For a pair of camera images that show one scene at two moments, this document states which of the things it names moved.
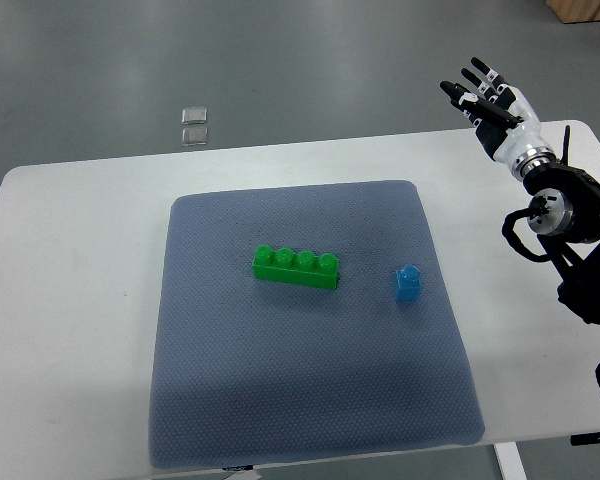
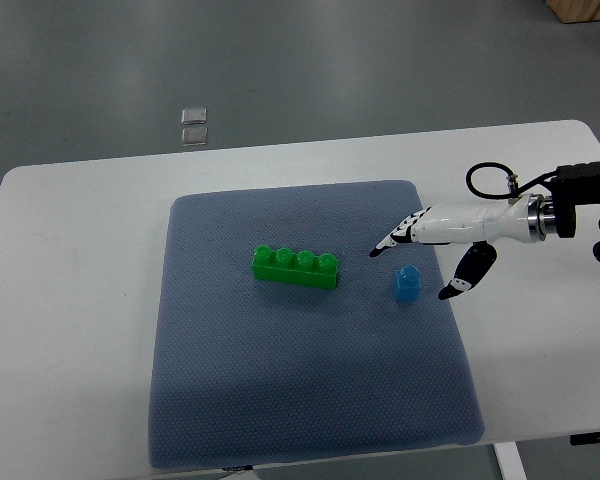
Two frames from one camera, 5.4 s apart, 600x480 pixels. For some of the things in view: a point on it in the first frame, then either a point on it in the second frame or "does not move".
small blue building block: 408,283 does not move
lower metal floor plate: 194,136 does not move
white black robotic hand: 505,122 to 530,218
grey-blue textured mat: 305,320 does not move
